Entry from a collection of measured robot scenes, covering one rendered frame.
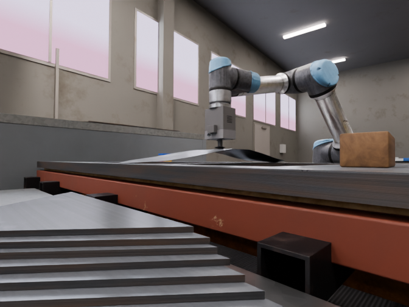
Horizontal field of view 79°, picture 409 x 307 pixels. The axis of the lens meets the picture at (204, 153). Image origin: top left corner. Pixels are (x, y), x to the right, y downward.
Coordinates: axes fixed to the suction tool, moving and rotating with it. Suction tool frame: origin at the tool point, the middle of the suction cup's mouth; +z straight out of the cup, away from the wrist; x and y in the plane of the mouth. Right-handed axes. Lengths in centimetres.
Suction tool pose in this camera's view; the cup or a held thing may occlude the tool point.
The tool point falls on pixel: (220, 153)
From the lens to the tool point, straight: 83.4
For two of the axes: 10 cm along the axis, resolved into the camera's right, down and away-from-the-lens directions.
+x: 7.2, 0.2, 7.0
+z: 0.0, 10.0, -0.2
